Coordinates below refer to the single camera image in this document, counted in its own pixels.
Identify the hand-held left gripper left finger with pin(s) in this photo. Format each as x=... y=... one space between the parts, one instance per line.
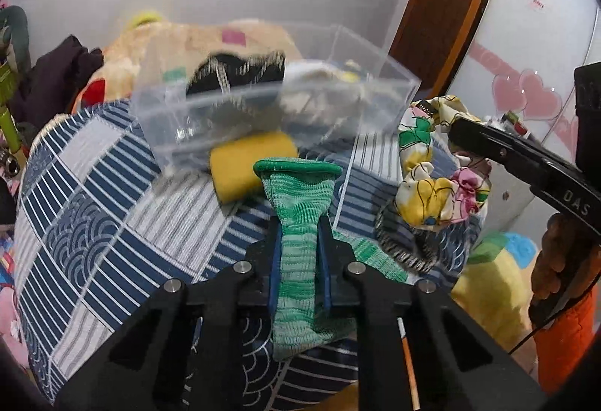
x=273 y=270

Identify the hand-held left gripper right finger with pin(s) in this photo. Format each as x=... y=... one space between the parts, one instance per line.
x=325 y=270

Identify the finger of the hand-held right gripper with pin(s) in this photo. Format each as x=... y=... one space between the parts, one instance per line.
x=507 y=155

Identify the green knitted sock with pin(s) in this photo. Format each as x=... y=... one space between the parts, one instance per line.
x=296 y=251

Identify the floral fabric scrunchie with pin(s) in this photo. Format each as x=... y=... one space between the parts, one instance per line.
x=436 y=167

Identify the clear plastic storage box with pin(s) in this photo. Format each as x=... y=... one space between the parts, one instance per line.
x=281 y=101

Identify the orange sleeved right forearm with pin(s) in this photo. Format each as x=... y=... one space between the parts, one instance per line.
x=568 y=340

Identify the person's right hand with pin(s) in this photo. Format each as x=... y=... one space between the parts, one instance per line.
x=551 y=260

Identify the black and white striped sock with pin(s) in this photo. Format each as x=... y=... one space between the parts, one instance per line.
x=404 y=237

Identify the white wardrobe with pink hearts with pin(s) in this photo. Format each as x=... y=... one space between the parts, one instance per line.
x=535 y=40

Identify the yellow sponge roll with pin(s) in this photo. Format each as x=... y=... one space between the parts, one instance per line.
x=244 y=167

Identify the yellow plush toy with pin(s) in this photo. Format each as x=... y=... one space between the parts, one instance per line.
x=493 y=289

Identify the blue patchwork bedspread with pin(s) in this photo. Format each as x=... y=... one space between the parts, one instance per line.
x=141 y=228

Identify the brown wooden door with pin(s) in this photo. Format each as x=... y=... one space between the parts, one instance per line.
x=446 y=7

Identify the white yellow cloth in box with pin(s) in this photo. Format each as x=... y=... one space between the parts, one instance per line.
x=324 y=84

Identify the black white sock in box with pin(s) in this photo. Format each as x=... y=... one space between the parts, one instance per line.
x=239 y=73

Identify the beige plush toy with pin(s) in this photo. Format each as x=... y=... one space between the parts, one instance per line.
x=188 y=49

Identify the dark purple cloth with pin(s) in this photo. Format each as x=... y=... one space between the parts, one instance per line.
x=61 y=73

